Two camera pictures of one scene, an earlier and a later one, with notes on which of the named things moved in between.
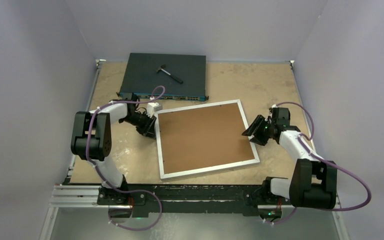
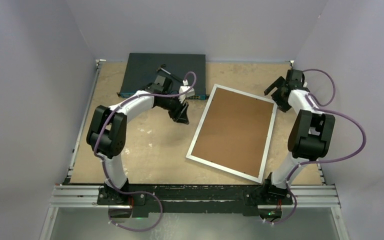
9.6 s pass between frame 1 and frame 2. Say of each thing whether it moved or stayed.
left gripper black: moved
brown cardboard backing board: moved
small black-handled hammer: stayed
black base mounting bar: stayed
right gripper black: moved
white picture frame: moved
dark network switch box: stayed
